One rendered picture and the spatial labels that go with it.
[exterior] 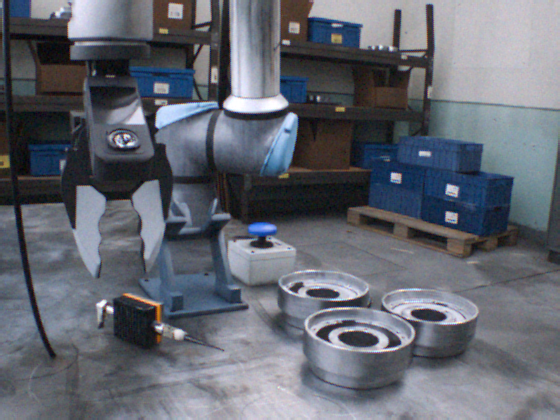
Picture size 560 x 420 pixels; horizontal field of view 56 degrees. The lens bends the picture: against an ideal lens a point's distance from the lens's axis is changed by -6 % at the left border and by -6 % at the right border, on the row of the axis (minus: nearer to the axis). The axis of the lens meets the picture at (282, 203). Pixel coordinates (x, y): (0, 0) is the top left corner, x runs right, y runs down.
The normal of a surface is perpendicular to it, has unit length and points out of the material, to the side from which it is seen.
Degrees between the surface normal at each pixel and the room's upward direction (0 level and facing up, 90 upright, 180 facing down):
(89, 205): 93
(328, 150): 91
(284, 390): 0
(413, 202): 90
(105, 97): 33
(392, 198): 90
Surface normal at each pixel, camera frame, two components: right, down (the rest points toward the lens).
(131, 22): 0.68, 0.21
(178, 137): -0.20, 0.17
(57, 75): 0.46, 0.05
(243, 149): -0.22, 0.40
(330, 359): -0.57, 0.12
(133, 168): 0.33, 0.70
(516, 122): -0.87, 0.05
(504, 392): 0.05, -0.98
